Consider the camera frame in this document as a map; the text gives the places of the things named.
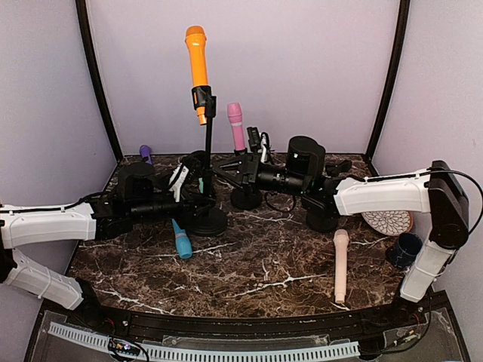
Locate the orange toy microphone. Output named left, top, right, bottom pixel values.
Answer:
left=185, top=26, right=209, bottom=125

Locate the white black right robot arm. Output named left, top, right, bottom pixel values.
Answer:
left=212, top=136, right=472, bottom=327

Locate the white slotted cable duct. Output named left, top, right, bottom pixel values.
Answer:
left=48, top=322, right=360, bottom=361

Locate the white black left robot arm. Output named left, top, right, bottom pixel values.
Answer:
left=1, top=162, right=215, bottom=329

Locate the dark blue mug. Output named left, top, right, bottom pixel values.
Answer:
left=386, top=232, right=423, bottom=270

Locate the beige toy microphone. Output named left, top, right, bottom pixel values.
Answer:
left=333, top=229, right=349, bottom=304

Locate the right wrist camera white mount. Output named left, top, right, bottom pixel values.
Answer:
left=247, top=127, right=275, bottom=164

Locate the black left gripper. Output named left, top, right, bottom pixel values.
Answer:
left=128, top=189, right=217, bottom=229

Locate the blue toy microphone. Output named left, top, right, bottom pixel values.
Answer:
left=172, top=219, right=192, bottom=259

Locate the black stand for beige microphone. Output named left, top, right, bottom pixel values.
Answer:
left=301, top=159, right=352, bottom=233

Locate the white floral plate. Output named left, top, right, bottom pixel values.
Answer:
left=361, top=211, right=414, bottom=236

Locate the pink toy microphone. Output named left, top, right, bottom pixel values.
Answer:
left=227, top=103, right=245, bottom=152

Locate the black aluminium rail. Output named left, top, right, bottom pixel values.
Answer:
left=95, top=291, right=454, bottom=347

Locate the mint green toy microphone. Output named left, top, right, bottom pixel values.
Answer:
left=198, top=177, right=205, bottom=193

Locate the black stand with orange microphone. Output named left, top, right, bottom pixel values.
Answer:
left=189, top=85, right=228, bottom=237

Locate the black corner post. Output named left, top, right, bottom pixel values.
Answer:
left=365, top=0, right=411, bottom=163
left=75, top=0, right=124, bottom=163

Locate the purple toy microphone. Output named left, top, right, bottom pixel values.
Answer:
left=139, top=145, right=152, bottom=164

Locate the black stand with pink microphone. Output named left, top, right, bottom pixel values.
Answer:
left=230, top=152, right=262, bottom=210

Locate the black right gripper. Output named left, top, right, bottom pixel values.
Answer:
left=212, top=153, right=309, bottom=197

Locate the black left corner post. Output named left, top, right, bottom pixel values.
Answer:
left=75, top=0, right=124, bottom=163

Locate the black right corner post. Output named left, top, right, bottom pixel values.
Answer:
left=365, top=0, right=411, bottom=163

